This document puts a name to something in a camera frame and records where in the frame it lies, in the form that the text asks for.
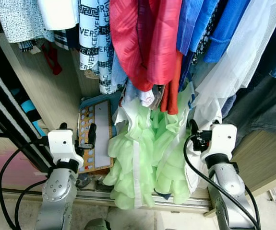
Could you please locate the black white dotted garment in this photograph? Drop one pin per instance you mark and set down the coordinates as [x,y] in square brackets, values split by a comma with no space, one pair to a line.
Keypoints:
[200,50]

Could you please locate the blue striped shirt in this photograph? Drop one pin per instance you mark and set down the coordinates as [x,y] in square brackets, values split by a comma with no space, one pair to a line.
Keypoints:
[188,24]

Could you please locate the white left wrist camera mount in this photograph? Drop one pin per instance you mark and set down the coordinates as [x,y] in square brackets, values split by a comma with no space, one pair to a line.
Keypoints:
[61,143]

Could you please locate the blue white lettered garment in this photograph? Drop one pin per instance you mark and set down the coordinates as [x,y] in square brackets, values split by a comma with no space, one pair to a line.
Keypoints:
[92,43]

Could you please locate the orange red garment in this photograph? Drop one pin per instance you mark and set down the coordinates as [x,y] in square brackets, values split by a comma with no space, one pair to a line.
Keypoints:
[174,91]

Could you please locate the grey left robot leg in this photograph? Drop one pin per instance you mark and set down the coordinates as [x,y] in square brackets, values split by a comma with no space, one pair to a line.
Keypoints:
[98,224]

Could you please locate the wooden peg puzzle board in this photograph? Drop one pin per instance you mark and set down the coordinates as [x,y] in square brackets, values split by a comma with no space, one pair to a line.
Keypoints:
[99,139]

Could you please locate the wooden wardrobe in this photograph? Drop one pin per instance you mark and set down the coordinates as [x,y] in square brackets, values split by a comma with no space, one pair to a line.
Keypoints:
[61,96]

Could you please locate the black wardrobe door frame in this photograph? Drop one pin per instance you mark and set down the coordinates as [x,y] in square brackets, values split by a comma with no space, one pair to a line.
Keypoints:
[13,105]

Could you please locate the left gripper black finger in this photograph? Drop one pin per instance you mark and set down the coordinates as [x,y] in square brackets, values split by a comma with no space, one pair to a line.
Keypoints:
[63,126]
[92,134]

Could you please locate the white lilac checked cloth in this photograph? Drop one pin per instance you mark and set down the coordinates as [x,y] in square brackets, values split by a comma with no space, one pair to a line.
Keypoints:
[145,97]

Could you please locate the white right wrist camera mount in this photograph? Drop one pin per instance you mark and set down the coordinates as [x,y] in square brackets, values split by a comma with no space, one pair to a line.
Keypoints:
[222,139]

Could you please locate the dark grey garment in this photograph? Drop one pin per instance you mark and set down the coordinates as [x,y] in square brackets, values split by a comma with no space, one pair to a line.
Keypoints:
[255,110]

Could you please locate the black cyan striped garment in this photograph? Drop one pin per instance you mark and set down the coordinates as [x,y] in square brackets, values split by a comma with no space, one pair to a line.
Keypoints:
[28,108]

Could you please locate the red satin garment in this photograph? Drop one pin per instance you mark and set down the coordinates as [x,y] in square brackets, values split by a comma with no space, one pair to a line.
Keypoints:
[138,38]

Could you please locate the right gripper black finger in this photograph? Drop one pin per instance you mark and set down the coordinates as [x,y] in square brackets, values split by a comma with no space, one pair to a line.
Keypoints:
[194,126]

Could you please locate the metal wardrobe floor rail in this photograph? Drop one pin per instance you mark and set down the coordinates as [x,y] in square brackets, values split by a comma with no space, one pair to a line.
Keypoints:
[56,195]

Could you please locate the white sheer garment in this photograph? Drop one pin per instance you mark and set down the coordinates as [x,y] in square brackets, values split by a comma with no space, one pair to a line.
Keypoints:
[238,62]

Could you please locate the bright blue shirt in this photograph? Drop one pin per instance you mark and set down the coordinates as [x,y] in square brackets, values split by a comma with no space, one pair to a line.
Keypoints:
[226,28]

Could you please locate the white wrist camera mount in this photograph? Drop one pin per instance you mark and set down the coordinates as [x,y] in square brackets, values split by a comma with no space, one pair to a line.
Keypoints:
[61,143]
[222,139]

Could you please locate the light green ruffled dress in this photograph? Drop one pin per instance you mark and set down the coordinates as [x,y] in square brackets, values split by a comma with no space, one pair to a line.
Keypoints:
[142,153]

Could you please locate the plain white garment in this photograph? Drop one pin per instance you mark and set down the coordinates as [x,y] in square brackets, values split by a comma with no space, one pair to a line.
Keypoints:
[58,12]

